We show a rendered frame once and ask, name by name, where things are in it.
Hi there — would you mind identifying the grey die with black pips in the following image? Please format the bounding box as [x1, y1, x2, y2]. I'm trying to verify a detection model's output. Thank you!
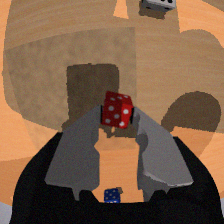
[141, 0, 176, 13]

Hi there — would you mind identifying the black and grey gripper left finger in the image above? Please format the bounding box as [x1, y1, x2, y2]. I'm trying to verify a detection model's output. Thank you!
[9, 104, 102, 224]

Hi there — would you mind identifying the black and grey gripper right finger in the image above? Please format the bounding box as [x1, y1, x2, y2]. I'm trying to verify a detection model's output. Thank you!
[130, 106, 224, 224]

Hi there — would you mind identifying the dark blue die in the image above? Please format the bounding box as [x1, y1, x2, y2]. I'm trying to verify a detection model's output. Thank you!
[104, 189, 121, 203]

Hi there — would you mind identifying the red die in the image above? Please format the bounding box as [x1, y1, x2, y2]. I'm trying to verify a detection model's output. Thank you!
[101, 91, 134, 129]

